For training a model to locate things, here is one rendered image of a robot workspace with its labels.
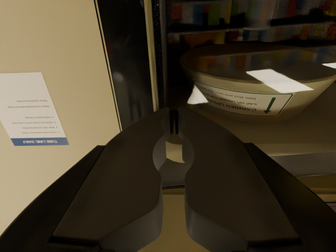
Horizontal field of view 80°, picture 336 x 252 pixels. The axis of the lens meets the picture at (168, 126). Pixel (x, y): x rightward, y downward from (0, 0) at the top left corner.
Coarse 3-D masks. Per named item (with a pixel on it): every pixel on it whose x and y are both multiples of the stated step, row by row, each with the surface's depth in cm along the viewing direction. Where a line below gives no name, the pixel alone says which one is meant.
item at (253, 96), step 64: (128, 0) 10; (192, 0) 10; (256, 0) 10; (320, 0) 10; (128, 64) 11; (192, 64) 12; (256, 64) 12; (320, 64) 12; (256, 128) 14; (320, 128) 15
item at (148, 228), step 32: (128, 128) 9; (160, 128) 9; (128, 160) 8; (160, 160) 9; (96, 192) 6; (128, 192) 6; (160, 192) 7; (64, 224) 5; (96, 224) 5; (128, 224) 5; (160, 224) 7
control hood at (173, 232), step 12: (300, 180) 20; (312, 180) 20; (324, 180) 20; (168, 192) 20; (180, 192) 20; (324, 192) 19; (168, 204) 19; (180, 204) 19; (168, 216) 19; (180, 216) 19; (168, 228) 19; (180, 228) 19; (156, 240) 19; (168, 240) 19; (180, 240) 18; (192, 240) 18
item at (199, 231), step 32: (192, 128) 9; (224, 128) 9; (192, 160) 8; (224, 160) 7; (192, 192) 6; (224, 192) 6; (256, 192) 6; (192, 224) 6; (224, 224) 5; (256, 224) 5; (288, 224) 5
